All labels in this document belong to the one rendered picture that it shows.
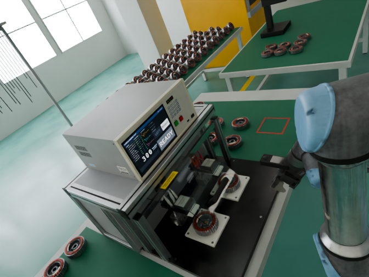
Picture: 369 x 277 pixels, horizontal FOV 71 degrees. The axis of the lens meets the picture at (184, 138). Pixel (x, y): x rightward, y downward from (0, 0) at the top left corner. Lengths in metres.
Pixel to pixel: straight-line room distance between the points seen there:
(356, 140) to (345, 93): 0.08
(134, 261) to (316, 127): 1.02
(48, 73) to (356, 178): 7.48
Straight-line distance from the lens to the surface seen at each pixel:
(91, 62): 8.39
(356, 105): 0.50
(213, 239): 1.15
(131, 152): 0.95
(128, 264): 1.31
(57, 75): 7.82
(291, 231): 2.05
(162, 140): 1.06
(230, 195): 1.26
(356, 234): 0.72
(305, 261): 1.94
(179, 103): 1.14
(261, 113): 1.81
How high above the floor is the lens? 1.71
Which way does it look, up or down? 32 degrees down
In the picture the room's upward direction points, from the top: 24 degrees counter-clockwise
